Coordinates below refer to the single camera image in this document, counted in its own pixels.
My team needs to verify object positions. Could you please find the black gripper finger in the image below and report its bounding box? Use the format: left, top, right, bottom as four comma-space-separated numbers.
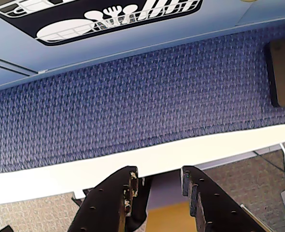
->
69, 165, 140, 232
180, 165, 274, 232

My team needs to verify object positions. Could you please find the blue dishwasher decal cabinet door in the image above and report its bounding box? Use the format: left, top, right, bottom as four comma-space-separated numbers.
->
0, 0, 257, 92

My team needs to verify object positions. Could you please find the yellow wooden block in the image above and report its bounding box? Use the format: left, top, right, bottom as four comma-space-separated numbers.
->
146, 200, 194, 232

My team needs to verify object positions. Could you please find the light blue toy kitchen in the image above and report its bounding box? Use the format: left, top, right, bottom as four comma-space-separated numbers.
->
0, 0, 285, 93

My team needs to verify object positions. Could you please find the thin black cable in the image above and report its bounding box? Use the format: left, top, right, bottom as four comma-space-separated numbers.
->
253, 150, 285, 175

